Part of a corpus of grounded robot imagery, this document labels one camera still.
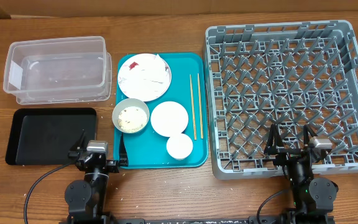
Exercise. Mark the grey dishwasher rack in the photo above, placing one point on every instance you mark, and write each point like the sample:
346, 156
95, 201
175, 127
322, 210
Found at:
290, 74

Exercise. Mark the small pink bowl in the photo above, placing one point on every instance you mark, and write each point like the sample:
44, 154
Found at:
169, 118

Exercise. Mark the teal serving tray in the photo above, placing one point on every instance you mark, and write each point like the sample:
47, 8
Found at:
147, 149

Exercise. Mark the large white plate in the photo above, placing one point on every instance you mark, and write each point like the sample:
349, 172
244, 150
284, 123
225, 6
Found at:
146, 93

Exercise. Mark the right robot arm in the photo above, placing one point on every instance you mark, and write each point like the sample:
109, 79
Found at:
313, 197

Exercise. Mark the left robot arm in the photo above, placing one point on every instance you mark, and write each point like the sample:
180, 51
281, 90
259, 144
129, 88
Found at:
86, 197

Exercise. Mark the grey bowl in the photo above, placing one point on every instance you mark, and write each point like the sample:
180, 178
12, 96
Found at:
127, 103

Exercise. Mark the pile of rice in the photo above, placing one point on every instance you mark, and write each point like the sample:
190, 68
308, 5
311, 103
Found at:
132, 119

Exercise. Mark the white napkin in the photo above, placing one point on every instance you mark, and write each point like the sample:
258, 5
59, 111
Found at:
144, 70

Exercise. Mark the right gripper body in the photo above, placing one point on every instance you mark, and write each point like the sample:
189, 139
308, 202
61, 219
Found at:
286, 155

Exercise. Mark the clear plastic waste bin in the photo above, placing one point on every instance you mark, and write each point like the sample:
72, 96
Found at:
62, 70

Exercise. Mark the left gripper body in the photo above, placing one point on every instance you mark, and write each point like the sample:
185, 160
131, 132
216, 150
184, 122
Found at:
112, 167

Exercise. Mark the small white cup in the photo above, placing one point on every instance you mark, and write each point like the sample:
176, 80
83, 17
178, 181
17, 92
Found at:
179, 146

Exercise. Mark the right wooden chopstick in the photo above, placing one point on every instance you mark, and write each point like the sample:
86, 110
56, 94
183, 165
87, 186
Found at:
200, 107

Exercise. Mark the black plastic tray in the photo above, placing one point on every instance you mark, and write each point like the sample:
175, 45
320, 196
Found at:
43, 136

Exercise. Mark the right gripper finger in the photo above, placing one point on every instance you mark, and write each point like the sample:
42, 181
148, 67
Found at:
274, 139
308, 135

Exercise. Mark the left wooden chopstick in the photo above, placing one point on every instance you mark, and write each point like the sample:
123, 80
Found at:
193, 108

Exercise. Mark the wooden chopstick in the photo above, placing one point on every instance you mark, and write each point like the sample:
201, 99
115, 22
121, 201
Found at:
200, 107
193, 108

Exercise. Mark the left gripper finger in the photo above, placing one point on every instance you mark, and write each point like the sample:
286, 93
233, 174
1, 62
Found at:
123, 158
79, 145

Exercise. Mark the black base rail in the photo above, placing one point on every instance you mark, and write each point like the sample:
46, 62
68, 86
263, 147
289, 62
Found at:
250, 220

